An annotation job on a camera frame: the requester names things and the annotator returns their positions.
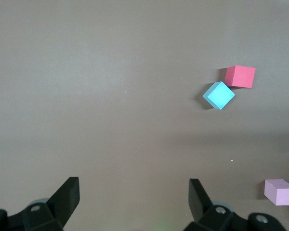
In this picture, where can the light blue cube block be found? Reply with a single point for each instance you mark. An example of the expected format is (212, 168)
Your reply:
(220, 96)

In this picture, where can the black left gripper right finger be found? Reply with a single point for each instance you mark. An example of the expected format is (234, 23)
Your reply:
(200, 204)

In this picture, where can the pink cube block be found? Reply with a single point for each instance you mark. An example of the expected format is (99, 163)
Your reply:
(281, 195)

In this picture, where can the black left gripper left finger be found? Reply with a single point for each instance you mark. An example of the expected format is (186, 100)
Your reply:
(60, 204)

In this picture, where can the brown table cover sheet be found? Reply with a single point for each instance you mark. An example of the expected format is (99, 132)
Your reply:
(110, 96)

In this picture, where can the red cube block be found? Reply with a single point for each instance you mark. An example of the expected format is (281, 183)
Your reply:
(242, 77)

